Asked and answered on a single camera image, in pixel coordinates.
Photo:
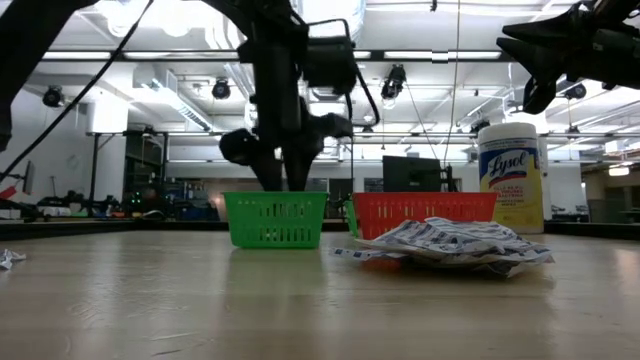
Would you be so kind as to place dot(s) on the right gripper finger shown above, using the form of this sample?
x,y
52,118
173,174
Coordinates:
x,y
555,29
542,60

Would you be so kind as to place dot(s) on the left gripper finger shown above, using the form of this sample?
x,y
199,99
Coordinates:
x,y
271,175
300,172

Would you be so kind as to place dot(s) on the green plastic mesh basket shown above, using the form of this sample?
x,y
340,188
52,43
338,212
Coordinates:
x,y
351,217
275,220

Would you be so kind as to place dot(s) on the red plastic mesh basket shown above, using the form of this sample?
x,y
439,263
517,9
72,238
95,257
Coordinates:
x,y
425,207

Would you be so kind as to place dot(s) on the red white square packet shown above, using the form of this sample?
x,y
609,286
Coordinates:
x,y
7,259

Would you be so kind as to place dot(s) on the black background robot arm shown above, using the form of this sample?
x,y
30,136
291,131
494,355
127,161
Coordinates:
x,y
75,200

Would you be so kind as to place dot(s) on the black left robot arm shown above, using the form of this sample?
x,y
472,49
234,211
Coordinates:
x,y
25,40

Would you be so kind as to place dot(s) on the black ceiling spotlight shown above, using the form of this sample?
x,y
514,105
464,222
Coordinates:
x,y
480,125
576,91
52,96
221,89

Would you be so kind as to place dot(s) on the black computer monitor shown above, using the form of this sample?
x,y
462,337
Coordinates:
x,y
412,174

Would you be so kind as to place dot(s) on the glowing ceiling lamp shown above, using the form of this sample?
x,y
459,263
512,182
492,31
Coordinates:
x,y
618,170

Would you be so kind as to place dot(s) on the dark equipment rack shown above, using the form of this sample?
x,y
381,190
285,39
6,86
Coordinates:
x,y
142,165

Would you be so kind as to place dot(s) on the Lysol wipes canister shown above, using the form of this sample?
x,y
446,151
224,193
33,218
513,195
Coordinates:
x,y
510,190

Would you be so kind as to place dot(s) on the black overhead light bar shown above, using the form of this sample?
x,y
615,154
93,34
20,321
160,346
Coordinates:
x,y
150,55

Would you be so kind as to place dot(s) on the black red background device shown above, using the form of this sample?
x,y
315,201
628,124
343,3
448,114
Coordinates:
x,y
15,191

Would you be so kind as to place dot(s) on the black background rig frame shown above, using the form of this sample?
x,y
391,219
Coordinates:
x,y
351,170

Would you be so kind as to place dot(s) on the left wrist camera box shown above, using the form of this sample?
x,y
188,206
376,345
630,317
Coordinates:
x,y
330,62

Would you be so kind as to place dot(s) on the round silver air duct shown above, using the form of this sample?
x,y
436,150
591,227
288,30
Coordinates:
x,y
357,15

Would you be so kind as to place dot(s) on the black overhead camera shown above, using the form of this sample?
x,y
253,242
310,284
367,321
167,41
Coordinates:
x,y
394,82

